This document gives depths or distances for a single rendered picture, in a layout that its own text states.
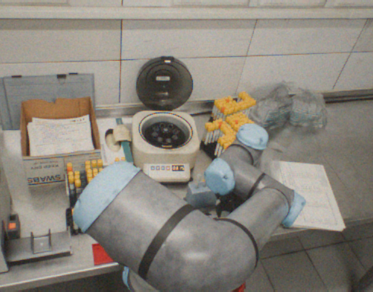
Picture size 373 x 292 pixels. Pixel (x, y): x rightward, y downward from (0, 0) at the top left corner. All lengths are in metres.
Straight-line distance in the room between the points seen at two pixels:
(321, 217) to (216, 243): 0.99
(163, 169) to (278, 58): 0.72
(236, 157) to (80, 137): 0.73
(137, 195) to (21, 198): 0.89
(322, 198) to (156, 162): 0.62
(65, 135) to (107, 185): 0.95
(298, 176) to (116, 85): 0.79
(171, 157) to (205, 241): 0.88
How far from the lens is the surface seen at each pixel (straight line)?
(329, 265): 2.51
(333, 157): 1.73
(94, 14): 1.36
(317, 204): 1.49
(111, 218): 0.51
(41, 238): 1.22
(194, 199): 1.28
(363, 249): 2.70
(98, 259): 1.21
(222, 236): 0.51
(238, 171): 0.86
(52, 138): 1.46
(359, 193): 1.64
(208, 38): 1.55
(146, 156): 1.34
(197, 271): 0.49
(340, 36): 1.86
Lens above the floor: 1.93
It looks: 43 degrees down
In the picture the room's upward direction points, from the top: 11 degrees clockwise
